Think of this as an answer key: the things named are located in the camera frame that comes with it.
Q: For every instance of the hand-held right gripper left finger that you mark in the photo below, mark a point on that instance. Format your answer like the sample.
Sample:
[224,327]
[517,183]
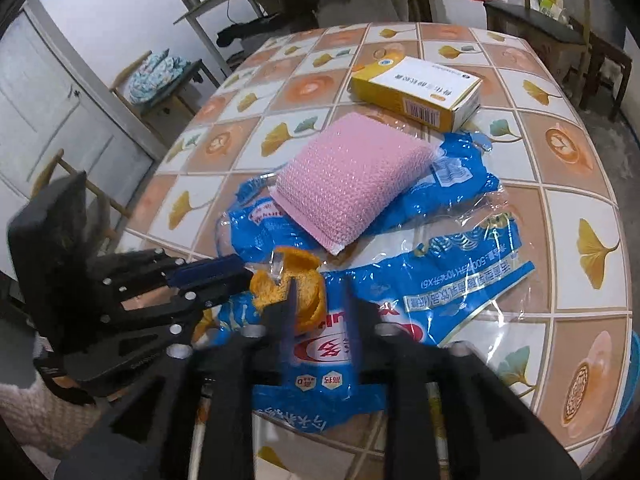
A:
[290,332]

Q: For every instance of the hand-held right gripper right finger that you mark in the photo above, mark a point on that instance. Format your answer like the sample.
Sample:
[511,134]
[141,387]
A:
[352,332]

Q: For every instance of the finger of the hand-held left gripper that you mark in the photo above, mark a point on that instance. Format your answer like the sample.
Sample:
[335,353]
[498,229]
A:
[150,340]
[210,267]

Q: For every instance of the orange peel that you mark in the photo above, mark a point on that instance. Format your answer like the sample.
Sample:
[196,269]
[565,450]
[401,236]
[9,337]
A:
[310,285]

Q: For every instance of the blue wrapper with red logo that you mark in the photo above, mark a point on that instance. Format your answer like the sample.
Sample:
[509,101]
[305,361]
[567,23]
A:
[440,300]

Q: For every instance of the pink sponge pad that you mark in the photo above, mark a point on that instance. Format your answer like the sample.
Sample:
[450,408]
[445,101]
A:
[345,180]

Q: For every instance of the yellow white medicine box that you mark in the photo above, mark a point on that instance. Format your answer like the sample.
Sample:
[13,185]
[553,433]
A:
[415,82]

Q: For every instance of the blue plastic waste basket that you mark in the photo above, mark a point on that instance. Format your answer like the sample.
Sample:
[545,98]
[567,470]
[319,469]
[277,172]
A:
[634,360]

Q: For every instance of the person's left forearm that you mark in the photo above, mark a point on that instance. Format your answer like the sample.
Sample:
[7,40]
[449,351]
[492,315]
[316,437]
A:
[30,410]

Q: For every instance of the wooden chair with dark seat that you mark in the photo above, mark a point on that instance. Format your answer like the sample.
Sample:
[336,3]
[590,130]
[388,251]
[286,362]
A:
[119,206]

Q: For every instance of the white door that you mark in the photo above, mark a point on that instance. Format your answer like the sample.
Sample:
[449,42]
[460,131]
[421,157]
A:
[50,110]

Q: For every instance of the wooden chair with floral cloth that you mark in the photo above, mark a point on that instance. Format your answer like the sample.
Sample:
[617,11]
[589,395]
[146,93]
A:
[170,90]

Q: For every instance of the floral cloth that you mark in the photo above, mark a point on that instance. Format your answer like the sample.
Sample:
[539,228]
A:
[157,75]

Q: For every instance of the black cloth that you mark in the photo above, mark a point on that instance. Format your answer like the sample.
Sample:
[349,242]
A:
[250,30]

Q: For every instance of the beige cushion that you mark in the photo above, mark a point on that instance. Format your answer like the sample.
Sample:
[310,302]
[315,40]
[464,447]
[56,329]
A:
[360,7]

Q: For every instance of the wooden chair with black seat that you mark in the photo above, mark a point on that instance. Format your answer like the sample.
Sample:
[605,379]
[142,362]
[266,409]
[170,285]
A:
[535,20]

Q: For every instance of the dark wooden stool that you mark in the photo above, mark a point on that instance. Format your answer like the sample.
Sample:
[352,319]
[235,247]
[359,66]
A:
[607,55]

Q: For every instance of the green white carton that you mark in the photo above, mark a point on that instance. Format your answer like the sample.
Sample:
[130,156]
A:
[550,6]

